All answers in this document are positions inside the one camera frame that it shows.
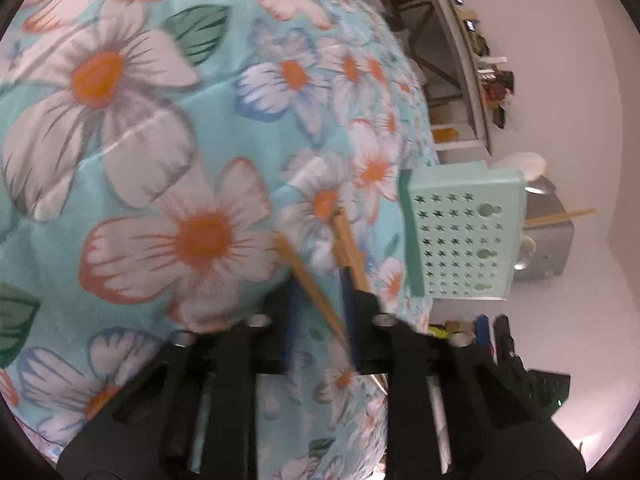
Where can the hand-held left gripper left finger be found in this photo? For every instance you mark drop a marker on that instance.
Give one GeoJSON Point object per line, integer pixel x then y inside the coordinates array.
{"type": "Point", "coordinates": [291, 320]}

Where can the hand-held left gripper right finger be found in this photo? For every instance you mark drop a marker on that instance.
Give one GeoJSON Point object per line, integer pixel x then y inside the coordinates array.
{"type": "Point", "coordinates": [351, 310]}

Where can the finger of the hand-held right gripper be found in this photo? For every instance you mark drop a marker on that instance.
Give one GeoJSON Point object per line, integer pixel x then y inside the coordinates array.
{"type": "Point", "coordinates": [481, 332]}
{"type": "Point", "coordinates": [504, 335]}

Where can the wooden chopstick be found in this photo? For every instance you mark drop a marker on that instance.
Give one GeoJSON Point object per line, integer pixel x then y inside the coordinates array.
{"type": "Point", "coordinates": [350, 250]}
{"type": "Point", "coordinates": [545, 220]}
{"type": "Point", "coordinates": [565, 214]}
{"type": "Point", "coordinates": [310, 285]}

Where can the white rice paddle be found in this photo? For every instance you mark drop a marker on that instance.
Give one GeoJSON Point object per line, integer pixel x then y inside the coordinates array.
{"type": "Point", "coordinates": [526, 252]}

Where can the green perforated utensil basket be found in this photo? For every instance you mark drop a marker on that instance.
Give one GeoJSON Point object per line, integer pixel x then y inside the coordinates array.
{"type": "Point", "coordinates": [460, 240]}

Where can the metal spoon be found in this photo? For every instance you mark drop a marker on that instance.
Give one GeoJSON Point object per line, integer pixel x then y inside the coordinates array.
{"type": "Point", "coordinates": [541, 188]}

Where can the yellow green printed box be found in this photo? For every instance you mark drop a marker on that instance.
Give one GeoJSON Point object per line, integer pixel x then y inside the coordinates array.
{"type": "Point", "coordinates": [441, 331]}

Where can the grey refrigerator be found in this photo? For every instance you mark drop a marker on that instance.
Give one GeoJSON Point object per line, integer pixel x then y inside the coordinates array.
{"type": "Point", "coordinates": [550, 250]}

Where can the floral blue blanket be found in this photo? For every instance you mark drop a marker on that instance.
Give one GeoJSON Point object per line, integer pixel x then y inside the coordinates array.
{"type": "Point", "coordinates": [175, 160]}

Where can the orange plastic bag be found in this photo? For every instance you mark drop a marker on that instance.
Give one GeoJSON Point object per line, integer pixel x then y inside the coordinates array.
{"type": "Point", "coordinates": [446, 135]}

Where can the red drink bottle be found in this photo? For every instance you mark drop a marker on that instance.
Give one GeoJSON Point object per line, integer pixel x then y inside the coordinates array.
{"type": "Point", "coordinates": [495, 91]}

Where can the white frame desk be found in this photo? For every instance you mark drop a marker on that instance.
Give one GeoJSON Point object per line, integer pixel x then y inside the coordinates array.
{"type": "Point", "coordinates": [462, 55]}

